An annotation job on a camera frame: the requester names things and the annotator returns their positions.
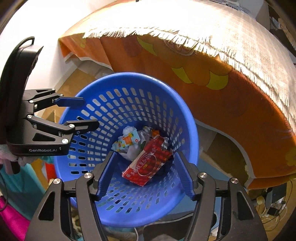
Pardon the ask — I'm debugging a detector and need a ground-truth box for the red paper carton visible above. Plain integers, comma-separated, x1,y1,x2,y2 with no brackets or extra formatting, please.
121,135,173,187

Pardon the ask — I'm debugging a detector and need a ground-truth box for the crumpled white plastic bag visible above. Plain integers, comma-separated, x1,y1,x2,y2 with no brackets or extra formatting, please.
118,126,152,162

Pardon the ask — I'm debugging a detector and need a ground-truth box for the colourful small wrapper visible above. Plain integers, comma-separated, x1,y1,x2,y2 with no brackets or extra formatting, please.
112,129,140,152

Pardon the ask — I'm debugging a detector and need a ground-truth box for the blue plastic basket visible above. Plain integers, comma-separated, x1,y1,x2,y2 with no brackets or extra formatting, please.
54,72,199,227

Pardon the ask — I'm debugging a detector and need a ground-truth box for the pink jacket sleeve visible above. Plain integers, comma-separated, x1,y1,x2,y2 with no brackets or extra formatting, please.
1,196,30,240

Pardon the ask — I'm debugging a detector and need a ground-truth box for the beige plaid blanket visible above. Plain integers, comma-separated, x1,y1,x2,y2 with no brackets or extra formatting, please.
84,1,295,128

